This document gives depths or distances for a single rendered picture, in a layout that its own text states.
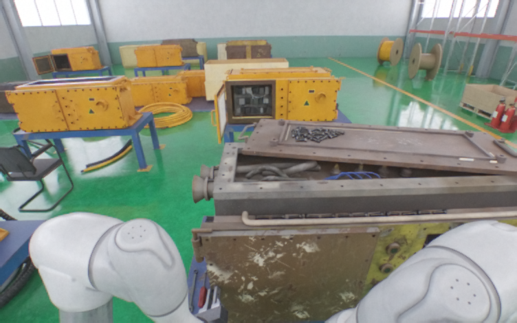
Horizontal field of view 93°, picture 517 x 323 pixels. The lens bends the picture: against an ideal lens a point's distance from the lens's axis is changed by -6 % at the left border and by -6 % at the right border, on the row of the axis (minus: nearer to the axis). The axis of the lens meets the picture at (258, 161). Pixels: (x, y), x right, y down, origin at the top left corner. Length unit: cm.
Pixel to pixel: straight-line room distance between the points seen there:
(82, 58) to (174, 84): 476
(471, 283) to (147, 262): 45
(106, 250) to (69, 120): 389
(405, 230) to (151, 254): 92
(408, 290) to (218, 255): 77
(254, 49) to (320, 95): 591
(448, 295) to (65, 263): 58
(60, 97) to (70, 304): 380
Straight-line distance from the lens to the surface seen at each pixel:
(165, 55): 975
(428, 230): 119
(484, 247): 50
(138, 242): 47
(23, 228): 255
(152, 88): 717
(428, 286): 39
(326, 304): 133
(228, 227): 99
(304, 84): 355
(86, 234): 57
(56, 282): 63
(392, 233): 112
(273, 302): 128
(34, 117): 460
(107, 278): 53
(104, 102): 392
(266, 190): 98
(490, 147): 165
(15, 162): 376
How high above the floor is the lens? 189
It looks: 28 degrees down
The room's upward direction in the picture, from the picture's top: 1 degrees counter-clockwise
